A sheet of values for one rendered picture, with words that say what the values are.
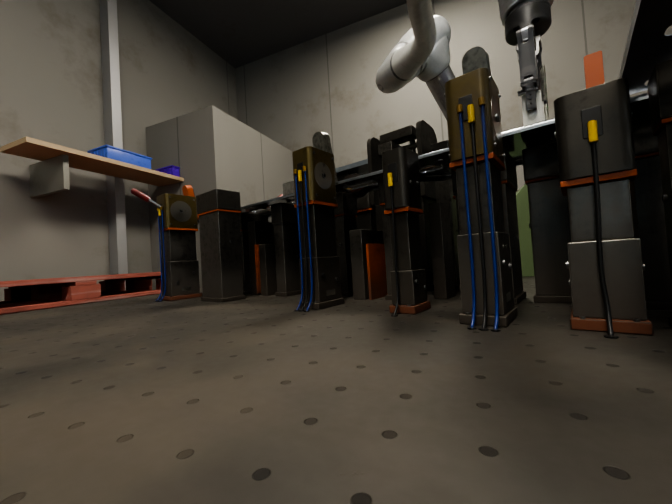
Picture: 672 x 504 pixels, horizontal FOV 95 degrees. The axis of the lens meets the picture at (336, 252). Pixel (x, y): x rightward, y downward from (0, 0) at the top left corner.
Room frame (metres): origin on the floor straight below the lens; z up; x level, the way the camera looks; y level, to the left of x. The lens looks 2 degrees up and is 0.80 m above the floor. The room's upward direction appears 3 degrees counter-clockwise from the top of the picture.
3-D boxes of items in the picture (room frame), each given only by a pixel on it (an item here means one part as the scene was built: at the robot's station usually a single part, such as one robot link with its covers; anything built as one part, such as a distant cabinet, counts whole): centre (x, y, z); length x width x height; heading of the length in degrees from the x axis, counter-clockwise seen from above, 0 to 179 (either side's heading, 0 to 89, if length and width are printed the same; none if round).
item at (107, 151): (2.34, 1.60, 1.66); 0.34 x 0.24 x 0.11; 157
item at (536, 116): (0.56, -0.37, 1.05); 0.03 x 0.01 x 0.07; 52
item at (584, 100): (0.37, -0.32, 0.84); 0.12 x 0.07 x 0.28; 142
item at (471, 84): (0.44, -0.21, 0.87); 0.12 x 0.07 x 0.35; 142
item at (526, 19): (0.58, -0.39, 1.20); 0.08 x 0.07 x 0.09; 142
